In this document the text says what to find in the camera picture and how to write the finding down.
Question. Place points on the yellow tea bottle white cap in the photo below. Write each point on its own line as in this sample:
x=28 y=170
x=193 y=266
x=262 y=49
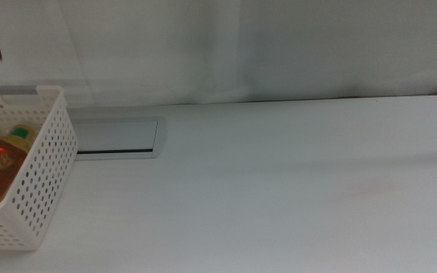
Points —
x=2 y=167

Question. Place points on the white perforated plastic basket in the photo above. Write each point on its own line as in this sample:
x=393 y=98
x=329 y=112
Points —
x=44 y=170

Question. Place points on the white backdrop curtain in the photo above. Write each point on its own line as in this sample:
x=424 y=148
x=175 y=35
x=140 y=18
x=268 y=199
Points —
x=279 y=45

